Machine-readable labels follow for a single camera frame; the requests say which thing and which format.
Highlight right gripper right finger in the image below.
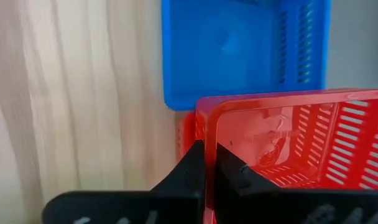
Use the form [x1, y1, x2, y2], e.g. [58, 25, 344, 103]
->
[214, 142, 378, 224]

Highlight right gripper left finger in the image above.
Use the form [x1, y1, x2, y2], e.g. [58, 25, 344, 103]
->
[42, 139, 206, 224]

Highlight red plastic basket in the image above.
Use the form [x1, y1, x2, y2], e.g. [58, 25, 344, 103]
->
[193, 88, 378, 224]
[175, 110, 198, 161]

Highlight blue plastic basket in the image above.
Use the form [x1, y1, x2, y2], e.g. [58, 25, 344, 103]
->
[160, 0, 332, 112]

